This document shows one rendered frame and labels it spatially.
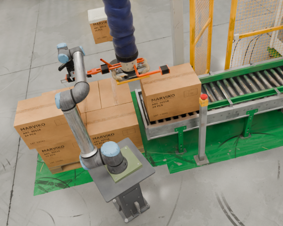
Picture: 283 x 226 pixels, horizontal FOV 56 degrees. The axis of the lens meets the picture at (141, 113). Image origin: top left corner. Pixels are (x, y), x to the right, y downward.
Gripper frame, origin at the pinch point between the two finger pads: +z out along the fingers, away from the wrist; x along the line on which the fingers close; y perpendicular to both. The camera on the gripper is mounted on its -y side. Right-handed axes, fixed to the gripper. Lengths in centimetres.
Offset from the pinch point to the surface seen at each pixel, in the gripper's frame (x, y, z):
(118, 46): -6, 52, -25
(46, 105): 3.6, -36.9, 29.9
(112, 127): -15, 25, 70
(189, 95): -22, 115, 42
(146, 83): -1, 74, 29
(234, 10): 37, 188, -11
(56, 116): -17.6, -25.5, 30.5
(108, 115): 8, 23, 70
